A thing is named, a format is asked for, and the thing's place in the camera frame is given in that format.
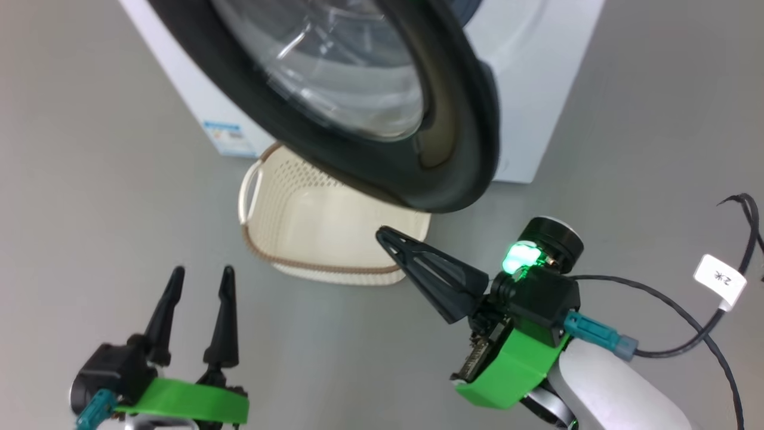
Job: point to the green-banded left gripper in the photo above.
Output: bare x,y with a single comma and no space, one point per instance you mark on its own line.
191,403

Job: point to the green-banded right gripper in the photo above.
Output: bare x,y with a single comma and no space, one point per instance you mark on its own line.
513,370

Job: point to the black-rimmed glass washer door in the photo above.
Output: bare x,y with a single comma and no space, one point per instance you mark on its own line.
453,149

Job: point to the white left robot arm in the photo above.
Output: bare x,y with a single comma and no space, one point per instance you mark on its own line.
155,424

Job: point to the cream perforated laundry basket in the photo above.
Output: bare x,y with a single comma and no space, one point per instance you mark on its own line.
322,233

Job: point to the white front-load washing machine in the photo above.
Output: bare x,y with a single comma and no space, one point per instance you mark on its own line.
537,89

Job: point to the grey rubber door gasket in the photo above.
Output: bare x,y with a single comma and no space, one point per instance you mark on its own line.
465,7

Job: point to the blue energy label sticker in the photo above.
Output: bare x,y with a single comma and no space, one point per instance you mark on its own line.
230,138

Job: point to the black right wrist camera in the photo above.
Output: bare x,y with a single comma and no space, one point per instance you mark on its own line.
537,298

